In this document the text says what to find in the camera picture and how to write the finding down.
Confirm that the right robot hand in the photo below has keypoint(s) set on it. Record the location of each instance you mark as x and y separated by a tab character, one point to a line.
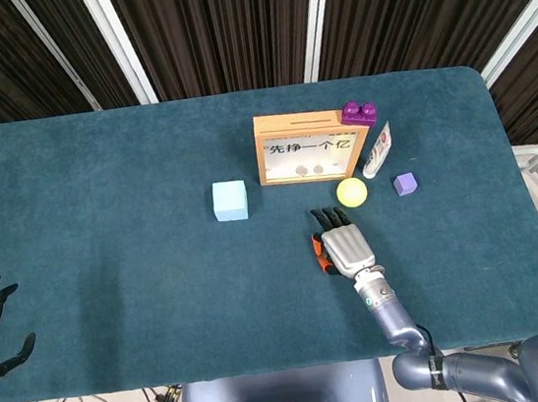
350	250

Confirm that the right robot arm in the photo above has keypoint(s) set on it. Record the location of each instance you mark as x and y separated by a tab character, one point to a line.
393	318

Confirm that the yellow-green ball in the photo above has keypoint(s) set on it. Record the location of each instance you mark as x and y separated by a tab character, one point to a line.
352	192

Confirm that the small purple cube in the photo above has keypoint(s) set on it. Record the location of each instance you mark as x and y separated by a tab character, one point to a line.
406	184

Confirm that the white toothpaste tube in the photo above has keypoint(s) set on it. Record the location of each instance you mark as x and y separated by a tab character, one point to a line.
378	154

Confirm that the light blue foam cube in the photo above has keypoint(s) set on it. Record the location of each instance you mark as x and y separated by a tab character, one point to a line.
229	201

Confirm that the purple toy brick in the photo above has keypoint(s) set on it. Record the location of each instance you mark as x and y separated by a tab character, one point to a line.
359	114

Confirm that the teal table cloth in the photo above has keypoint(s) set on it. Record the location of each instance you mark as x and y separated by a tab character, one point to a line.
161	284

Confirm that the dark pleated curtain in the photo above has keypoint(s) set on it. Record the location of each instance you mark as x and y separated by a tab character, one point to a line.
226	28

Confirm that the wooden coin box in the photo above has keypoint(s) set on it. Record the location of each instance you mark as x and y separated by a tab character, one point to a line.
264	162

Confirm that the wide white post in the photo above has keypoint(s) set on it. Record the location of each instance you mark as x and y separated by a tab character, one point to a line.
120	47
519	29
317	21

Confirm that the thin grey-white post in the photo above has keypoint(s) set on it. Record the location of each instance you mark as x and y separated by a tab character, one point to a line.
56	55

